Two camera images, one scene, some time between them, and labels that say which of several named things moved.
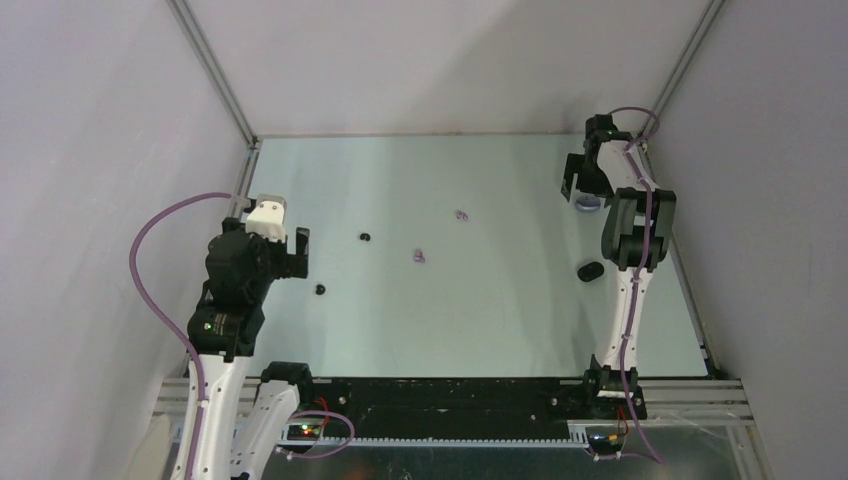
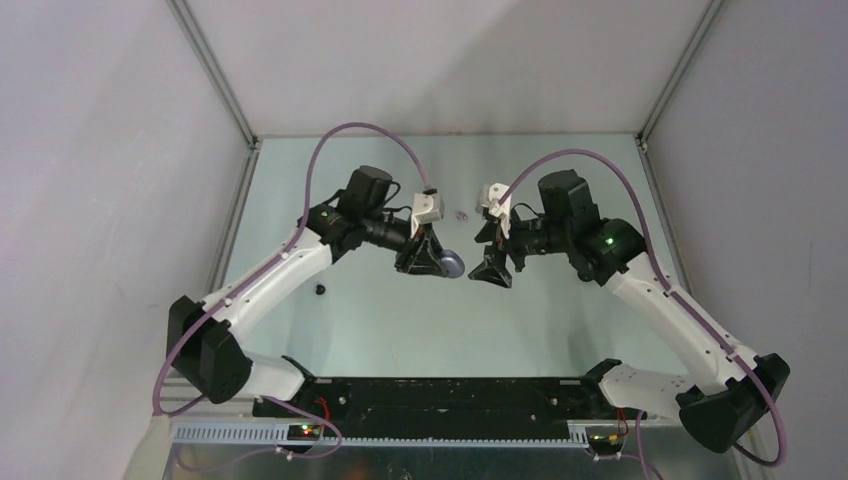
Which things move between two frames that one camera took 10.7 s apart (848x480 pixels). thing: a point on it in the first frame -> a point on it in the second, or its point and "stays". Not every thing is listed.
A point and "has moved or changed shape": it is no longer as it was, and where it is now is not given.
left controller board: [303, 432] stays
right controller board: [606, 443] stays
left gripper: [290, 265] -> [421, 255]
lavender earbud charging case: [587, 203] has moved or changed shape
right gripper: [575, 165] -> [492, 268]
